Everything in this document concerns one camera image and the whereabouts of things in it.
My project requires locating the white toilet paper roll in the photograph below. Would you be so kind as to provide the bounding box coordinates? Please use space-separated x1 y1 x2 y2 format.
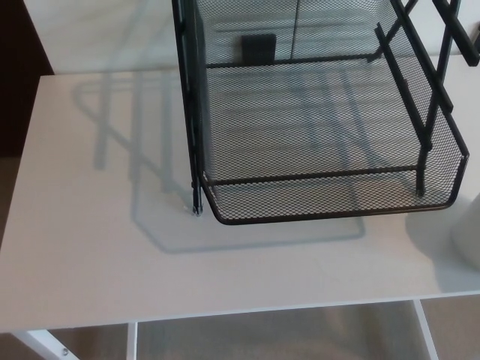
449 194 480 272

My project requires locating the white metal desk leg frame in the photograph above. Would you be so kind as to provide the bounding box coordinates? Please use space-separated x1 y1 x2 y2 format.
412 299 440 360
10 320 140 360

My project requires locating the dark brown panel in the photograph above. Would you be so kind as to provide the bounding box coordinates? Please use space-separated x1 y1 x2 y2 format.
0 0 56 155

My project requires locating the black mesh file tray rack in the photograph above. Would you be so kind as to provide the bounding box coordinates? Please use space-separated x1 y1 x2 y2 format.
170 0 480 227

